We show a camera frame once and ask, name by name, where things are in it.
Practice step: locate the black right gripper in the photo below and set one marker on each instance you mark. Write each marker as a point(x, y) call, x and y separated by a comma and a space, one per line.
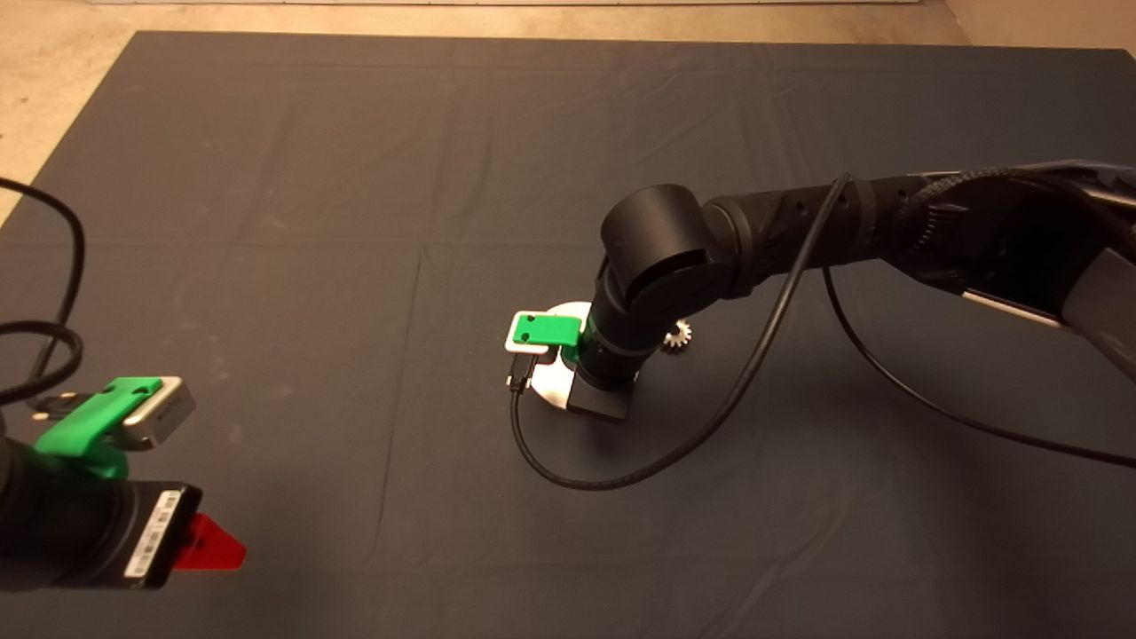
point(602, 398)

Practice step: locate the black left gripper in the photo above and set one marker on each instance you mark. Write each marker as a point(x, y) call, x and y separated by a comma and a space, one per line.
point(146, 535)

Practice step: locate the steel planetary gear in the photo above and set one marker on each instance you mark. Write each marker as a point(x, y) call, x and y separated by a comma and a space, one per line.
point(677, 337)

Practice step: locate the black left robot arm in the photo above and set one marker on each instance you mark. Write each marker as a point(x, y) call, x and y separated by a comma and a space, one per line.
point(53, 524)

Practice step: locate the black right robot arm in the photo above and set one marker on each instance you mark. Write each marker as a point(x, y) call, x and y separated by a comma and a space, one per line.
point(674, 240)

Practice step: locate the round metal carrier plate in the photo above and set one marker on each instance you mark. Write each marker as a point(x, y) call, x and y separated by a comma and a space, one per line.
point(552, 390)

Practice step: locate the dark table cloth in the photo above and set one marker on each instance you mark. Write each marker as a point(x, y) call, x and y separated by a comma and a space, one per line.
point(355, 177)

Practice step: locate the green right camera mount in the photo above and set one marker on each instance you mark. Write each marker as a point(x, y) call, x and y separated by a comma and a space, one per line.
point(550, 330)

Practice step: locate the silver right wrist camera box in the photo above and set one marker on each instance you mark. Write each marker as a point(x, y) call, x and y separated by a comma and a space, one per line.
point(515, 340)

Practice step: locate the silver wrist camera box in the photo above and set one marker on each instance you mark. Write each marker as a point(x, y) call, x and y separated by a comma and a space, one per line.
point(164, 414)
point(515, 340)

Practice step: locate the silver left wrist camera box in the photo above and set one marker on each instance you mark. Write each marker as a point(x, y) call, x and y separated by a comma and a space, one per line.
point(164, 414)

